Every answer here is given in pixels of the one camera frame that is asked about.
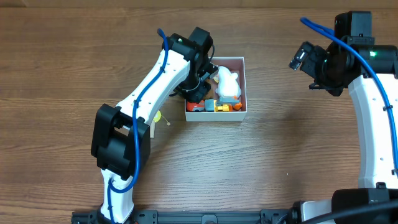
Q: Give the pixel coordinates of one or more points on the red toy ball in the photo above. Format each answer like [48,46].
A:
[195,107]

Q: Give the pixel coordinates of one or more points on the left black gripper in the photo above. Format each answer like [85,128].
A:
[198,93]

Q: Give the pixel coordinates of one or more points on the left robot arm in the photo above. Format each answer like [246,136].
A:
[121,135]

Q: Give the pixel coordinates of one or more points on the yellow toy excavator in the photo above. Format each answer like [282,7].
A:
[223,104]

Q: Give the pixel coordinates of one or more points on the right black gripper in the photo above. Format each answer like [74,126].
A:
[315,69]

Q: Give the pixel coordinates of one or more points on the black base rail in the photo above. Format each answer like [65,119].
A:
[265,216]

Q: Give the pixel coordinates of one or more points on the white box pink inside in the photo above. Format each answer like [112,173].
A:
[234,64]

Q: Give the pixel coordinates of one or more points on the yellow rattle drum toy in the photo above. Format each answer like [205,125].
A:
[157,118]

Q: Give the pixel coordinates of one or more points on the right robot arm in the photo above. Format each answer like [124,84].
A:
[354,62]

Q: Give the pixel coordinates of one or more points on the white plush duck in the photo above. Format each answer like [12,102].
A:
[228,89]

